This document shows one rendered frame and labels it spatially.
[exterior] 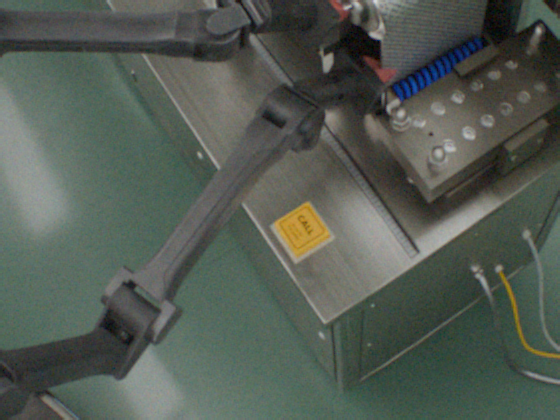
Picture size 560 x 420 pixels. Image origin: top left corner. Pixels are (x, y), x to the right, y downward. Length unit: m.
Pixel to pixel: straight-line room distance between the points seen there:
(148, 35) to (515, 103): 0.70
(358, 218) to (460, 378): 0.95
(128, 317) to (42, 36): 0.43
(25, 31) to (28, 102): 1.67
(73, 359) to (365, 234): 0.65
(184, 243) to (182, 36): 0.31
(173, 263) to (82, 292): 1.33
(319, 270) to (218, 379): 0.95
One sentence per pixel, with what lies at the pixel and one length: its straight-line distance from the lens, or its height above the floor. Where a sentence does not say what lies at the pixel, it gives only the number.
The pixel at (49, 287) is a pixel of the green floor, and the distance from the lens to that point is 2.80.
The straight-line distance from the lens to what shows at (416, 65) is 1.74.
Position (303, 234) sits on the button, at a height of 0.92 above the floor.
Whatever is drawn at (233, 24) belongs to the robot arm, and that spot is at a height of 1.42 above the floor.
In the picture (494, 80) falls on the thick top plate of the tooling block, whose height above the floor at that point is 1.03.
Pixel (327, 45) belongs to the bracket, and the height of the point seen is 1.14.
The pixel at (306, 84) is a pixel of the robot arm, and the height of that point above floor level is 1.19.
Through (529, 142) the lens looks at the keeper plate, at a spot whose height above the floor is 1.00.
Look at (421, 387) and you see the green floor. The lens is 2.61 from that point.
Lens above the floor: 2.56
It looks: 69 degrees down
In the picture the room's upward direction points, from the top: 11 degrees counter-clockwise
